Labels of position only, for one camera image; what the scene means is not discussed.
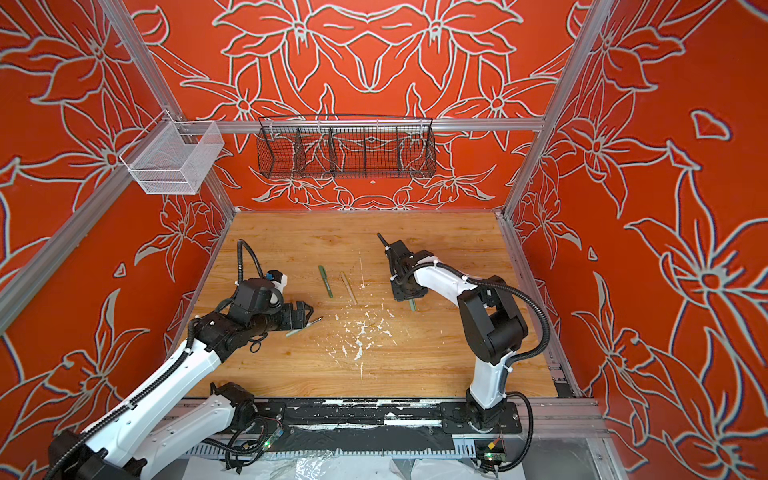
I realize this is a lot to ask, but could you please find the dark green pen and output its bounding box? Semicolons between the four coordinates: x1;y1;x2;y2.
321;274;334;298

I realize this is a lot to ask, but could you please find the beige pen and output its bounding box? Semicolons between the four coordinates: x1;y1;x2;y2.
345;284;358;305

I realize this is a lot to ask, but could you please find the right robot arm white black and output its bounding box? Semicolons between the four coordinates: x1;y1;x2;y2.
378;236;529;431

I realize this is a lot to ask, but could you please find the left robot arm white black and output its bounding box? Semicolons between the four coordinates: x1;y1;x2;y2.
45;270;314;479

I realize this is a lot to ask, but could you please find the white mesh basket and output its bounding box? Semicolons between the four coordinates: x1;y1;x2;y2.
120;120;224;195

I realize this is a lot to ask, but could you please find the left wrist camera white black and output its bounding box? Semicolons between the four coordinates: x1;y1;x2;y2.
266;270;288;304

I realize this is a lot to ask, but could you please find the aluminium frame bar back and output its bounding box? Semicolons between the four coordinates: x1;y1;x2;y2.
176;117;544;134

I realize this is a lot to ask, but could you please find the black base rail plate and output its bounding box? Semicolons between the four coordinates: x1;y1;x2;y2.
235;397;524;452

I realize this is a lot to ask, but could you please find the black wire basket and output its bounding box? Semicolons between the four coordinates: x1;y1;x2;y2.
256;115;437;180

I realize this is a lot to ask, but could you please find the white slotted cable duct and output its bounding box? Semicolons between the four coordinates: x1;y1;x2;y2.
131;437;478;462

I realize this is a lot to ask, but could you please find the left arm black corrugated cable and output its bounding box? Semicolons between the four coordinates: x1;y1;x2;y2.
44;238;266;480

